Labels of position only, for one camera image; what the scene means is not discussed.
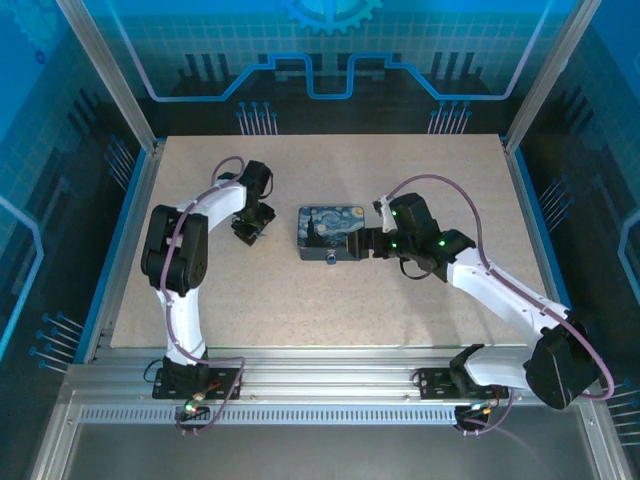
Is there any starry night painted tin box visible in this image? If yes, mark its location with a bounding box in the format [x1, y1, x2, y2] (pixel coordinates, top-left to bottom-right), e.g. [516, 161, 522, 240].
[298, 204, 372, 263]

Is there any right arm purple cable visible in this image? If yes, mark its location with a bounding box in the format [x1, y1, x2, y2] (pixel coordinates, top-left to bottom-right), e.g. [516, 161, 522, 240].
[384, 173, 616, 439]

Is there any aluminium side rail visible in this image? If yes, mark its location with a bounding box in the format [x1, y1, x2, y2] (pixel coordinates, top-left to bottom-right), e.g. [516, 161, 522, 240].
[501, 137, 591, 364]
[82, 139, 169, 364]

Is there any wide aluminium mounting rail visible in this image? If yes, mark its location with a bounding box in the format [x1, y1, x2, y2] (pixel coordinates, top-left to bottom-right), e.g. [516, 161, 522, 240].
[64, 347, 601, 402]

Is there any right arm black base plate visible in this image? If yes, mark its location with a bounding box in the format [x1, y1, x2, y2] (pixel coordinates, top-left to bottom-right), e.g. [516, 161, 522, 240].
[412, 368, 510, 401]

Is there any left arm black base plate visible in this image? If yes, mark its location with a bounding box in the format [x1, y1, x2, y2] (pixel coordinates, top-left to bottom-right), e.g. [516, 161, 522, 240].
[152, 367, 244, 401]

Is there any slotted grey cable duct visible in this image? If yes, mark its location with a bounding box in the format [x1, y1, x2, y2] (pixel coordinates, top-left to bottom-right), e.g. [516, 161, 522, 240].
[79, 407, 462, 424]

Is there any aluminium frame post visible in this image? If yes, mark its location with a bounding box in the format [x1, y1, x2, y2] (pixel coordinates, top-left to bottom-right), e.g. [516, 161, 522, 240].
[501, 0, 600, 154]
[53, 0, 169, 154]

